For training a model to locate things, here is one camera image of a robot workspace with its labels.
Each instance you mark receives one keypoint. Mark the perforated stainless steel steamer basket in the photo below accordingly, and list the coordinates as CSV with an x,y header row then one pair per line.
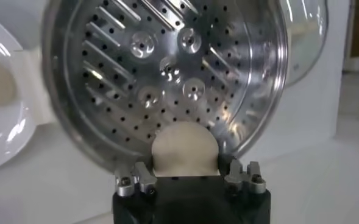
x,y
154,76

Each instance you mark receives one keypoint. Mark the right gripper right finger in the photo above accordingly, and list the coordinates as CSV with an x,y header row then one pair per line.
x,y
240,178

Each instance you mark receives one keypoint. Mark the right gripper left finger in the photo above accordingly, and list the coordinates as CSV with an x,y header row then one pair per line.
x,y
139,176

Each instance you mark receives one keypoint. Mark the white round plate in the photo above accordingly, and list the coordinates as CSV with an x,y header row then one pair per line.
x,y
2,134

